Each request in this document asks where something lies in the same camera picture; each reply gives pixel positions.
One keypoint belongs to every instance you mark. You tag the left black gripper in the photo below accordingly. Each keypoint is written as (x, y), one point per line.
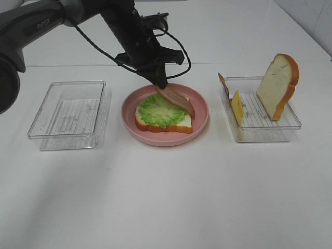
(143, 51)

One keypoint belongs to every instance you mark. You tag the bacon strip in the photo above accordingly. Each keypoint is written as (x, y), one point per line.
(175, 98)
(223, 82)

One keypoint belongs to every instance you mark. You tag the green lettuce leaf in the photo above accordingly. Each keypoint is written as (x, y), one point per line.
(155, 111)

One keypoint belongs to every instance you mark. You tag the bread slice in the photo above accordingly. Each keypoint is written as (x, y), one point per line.
(155, 129)
(278, 85)

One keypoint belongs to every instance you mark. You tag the yellow cheese slice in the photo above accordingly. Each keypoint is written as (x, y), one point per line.
(237, 108)

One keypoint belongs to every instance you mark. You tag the pink round plate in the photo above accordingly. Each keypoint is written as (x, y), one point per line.
(165, 139)

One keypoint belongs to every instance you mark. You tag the left clear plastic tray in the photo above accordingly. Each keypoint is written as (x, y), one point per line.
(72, 115)

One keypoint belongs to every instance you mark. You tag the clear plastic tray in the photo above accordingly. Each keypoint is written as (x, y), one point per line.
(256, 124)
(72, 115)

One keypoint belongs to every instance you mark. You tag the right clear plastic tray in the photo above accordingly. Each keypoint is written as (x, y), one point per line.
(256, 124)

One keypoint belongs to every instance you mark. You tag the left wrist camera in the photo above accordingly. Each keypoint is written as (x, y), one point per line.
(156, 22)

